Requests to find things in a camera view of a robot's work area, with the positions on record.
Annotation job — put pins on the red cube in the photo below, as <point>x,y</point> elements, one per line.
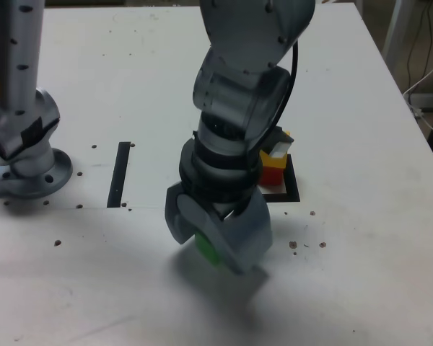
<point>270,176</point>

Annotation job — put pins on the green cube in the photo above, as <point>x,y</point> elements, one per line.
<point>205,248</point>

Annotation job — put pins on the white frame leg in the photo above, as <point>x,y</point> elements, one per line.
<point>393,32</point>

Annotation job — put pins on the black tape square outline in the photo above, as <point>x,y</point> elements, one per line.
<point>292,180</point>

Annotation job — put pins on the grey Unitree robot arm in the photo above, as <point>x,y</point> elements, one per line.
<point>245,54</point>

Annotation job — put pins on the yellow cube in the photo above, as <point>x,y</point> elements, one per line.
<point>270,163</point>

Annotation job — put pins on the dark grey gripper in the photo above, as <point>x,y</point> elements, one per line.
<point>234,207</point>

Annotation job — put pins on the black tape strip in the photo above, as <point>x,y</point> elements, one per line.
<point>118,176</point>

